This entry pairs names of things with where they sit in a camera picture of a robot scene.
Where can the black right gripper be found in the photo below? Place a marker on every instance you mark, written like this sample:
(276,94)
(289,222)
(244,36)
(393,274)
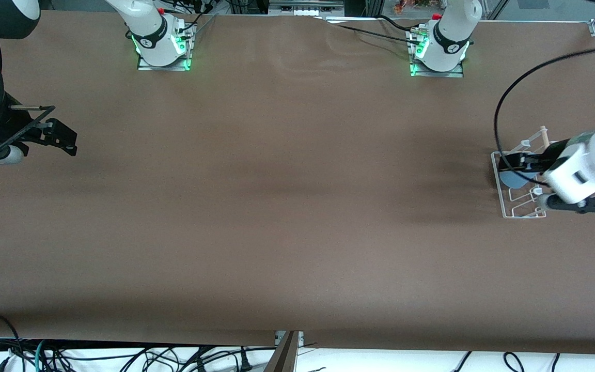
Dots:
(12,130)

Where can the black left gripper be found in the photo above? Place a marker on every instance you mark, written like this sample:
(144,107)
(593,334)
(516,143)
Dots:
(552,153)

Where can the light blue plastic cup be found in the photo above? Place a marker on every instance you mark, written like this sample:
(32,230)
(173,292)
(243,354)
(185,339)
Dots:
(510,180)

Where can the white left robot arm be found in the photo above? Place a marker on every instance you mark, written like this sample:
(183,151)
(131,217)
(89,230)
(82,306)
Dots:
(586,165)

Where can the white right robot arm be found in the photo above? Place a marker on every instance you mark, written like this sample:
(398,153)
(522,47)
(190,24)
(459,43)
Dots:
(147,26)

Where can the small colourful objects heap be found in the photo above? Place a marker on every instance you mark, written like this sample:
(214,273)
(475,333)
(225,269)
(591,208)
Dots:
(411,6)

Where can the brown table cover sheet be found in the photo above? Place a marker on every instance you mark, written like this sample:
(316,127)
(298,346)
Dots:
(297,258)

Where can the white power strip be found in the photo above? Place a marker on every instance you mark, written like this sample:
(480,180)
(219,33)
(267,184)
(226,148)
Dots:
(305,9)

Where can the black power plug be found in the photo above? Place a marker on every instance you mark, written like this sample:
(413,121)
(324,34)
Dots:
(245,361)

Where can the dark brown wooden beam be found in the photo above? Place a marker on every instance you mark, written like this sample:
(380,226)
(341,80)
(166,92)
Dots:
(283,359)

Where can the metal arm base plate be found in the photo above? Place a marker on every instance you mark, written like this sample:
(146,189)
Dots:
(166,67)
(437,74)

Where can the grey metal table bracket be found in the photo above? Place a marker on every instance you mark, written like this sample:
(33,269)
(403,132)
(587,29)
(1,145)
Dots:
(279,338)

